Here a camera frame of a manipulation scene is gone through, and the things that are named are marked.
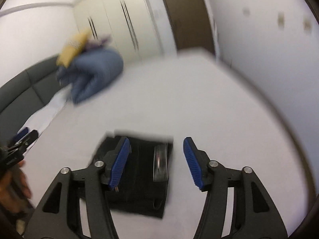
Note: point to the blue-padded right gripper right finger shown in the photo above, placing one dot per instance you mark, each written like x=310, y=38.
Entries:
x=197, y=161

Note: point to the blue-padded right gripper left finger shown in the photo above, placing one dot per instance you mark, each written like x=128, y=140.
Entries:
x=114, y=163

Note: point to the black denim pants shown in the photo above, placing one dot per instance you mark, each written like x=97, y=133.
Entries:
x=138, y=192

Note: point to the left hand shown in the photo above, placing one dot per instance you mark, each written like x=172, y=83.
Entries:
x=15, y=190

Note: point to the light blue pillowcase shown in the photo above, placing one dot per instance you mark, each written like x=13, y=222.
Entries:
x=42, y=118

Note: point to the dark grey headboard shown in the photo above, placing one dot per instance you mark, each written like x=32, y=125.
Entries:
x=25, y=94

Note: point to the white bed sheet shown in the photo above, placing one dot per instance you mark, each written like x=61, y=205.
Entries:
x=188, y=95

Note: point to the blue folded duvet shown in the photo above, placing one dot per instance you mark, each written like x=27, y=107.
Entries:
x=90, y=72

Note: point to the purple cushion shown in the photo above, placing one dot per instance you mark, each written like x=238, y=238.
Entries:
x=92, y=44

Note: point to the yellow cushion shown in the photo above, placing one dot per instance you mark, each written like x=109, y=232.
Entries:
x=73, y=47

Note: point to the white wardrobe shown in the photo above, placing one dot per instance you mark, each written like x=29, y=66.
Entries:
x=128, y=23

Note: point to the brown wooden door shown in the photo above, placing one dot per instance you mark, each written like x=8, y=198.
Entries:
x=190, y=24

